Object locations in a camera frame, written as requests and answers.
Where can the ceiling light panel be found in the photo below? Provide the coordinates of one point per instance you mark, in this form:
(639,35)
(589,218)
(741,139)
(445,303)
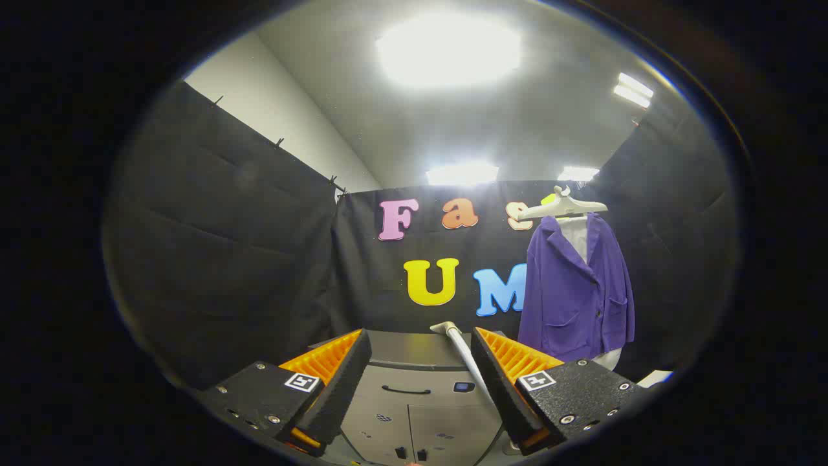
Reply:
(462,173)
(634,89)
(577,173)

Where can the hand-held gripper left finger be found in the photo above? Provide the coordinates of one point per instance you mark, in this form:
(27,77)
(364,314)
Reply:
(343,388)

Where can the white clothes hanger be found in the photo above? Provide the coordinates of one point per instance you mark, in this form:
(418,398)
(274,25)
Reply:
(563,207)

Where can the large ceiling light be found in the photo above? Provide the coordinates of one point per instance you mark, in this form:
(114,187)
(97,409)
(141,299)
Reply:
(449,48)

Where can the black backdrop cloth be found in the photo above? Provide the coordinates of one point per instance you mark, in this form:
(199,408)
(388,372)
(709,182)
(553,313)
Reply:
(226,259)

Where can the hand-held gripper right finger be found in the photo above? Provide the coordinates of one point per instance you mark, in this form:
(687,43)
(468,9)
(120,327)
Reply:
(501,388)

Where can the purple jacket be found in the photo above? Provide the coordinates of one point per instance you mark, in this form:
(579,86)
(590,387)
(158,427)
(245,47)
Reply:
(569,291)

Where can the white paper sheet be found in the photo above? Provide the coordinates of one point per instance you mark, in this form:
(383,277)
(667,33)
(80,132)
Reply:
(654,378)

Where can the grey cabinet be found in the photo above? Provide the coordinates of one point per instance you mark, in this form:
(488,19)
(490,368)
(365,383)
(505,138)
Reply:
(414,421)

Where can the white shirt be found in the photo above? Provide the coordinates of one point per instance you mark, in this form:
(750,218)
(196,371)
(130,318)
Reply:
(576,236)

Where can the white garment steamer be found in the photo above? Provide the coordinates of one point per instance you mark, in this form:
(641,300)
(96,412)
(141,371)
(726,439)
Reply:
(462,349)

